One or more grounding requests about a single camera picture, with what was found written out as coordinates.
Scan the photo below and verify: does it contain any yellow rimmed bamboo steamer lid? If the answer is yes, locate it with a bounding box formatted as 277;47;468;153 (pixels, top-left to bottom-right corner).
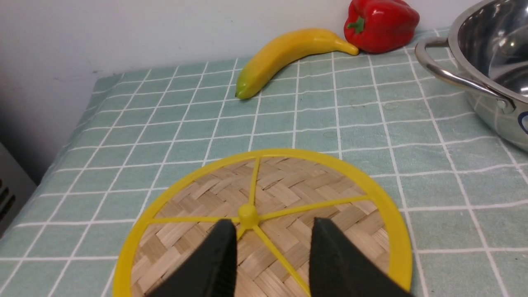
112;149;413;297

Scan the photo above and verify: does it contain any yellow plastic banana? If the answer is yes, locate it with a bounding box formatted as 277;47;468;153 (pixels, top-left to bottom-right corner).
235;28;359;99

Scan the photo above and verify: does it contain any red bell pepper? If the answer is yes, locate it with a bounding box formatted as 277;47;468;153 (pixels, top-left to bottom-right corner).
344;0;420;53

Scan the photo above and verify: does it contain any stainless steel pot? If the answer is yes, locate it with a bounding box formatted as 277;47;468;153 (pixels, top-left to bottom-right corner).
414;0;528;151

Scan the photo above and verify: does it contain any grey appliance at table edge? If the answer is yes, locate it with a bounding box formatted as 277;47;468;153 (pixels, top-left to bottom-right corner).
0;144;37;237

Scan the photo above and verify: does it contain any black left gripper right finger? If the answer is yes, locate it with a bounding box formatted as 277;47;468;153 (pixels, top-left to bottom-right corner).
309;217;412;297

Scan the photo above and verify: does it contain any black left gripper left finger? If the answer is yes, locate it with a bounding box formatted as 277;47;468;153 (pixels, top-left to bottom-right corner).
148;219;237;297

